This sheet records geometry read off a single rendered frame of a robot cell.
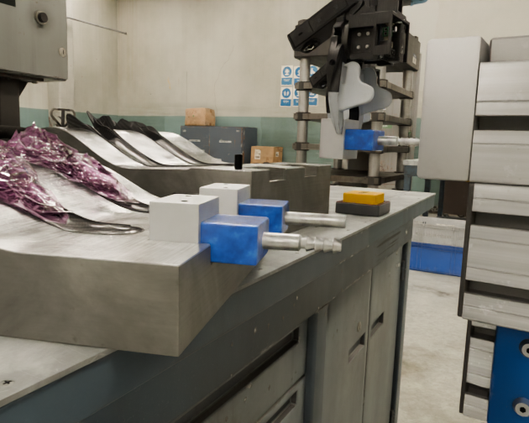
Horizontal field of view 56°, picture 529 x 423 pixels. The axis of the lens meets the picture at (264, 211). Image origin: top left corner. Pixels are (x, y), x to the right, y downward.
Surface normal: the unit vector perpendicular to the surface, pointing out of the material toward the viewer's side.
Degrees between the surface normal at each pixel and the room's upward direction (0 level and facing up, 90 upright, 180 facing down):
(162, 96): 90
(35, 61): 90
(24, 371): 0
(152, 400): 90
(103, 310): 90
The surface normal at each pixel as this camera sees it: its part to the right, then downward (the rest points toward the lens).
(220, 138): -0.46, 0.11
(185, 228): -0.19, 0.14
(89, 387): 0.88, 0.10
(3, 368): 0.04, -0.99
